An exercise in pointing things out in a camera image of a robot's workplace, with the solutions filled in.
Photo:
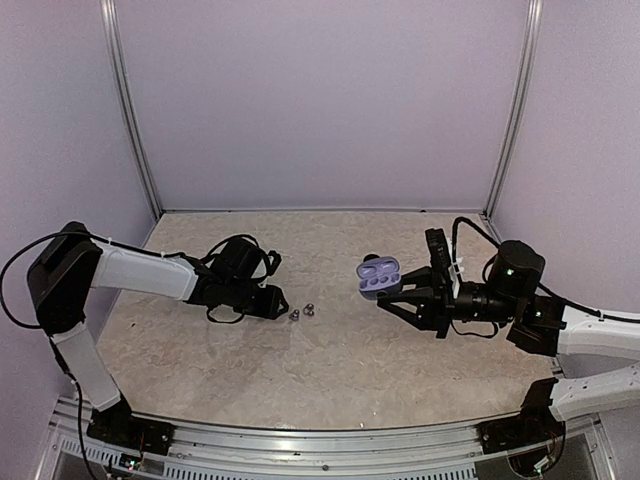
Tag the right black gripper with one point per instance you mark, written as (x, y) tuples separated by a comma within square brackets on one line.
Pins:
[(436, 303)]

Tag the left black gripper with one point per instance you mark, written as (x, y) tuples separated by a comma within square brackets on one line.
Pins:
[(274, 295)]

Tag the grey oval earbud case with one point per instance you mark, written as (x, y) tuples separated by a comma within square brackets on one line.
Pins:
[(378, 276)]

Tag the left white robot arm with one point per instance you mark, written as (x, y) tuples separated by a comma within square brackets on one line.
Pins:
[(75, 263)]

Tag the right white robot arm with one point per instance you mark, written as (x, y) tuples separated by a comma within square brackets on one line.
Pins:
[(542, 323)]

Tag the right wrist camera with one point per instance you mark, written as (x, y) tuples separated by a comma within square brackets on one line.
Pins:
[(443, 262)]

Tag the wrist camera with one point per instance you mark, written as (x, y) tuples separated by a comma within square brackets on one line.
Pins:
[(443, 262), (267, 267)]

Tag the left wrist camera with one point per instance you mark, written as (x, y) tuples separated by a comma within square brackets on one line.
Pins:
[(267, 267)]

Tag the front aluminium rail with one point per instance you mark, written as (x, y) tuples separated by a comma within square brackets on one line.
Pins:
[(200, 450)]

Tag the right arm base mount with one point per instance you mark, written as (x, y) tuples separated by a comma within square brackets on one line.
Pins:
[(534, 422)]

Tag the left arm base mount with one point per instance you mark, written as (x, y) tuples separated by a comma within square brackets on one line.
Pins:
[(117, 425)]

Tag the right aluminium frame post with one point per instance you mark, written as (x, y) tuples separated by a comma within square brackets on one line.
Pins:
[(517, 107)]

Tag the aluminium frame post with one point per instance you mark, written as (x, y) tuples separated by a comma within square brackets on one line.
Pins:
[(108, 9), (517, 107)]

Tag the left aluminium frame post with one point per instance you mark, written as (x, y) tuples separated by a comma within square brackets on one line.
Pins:
[(108, 9)]

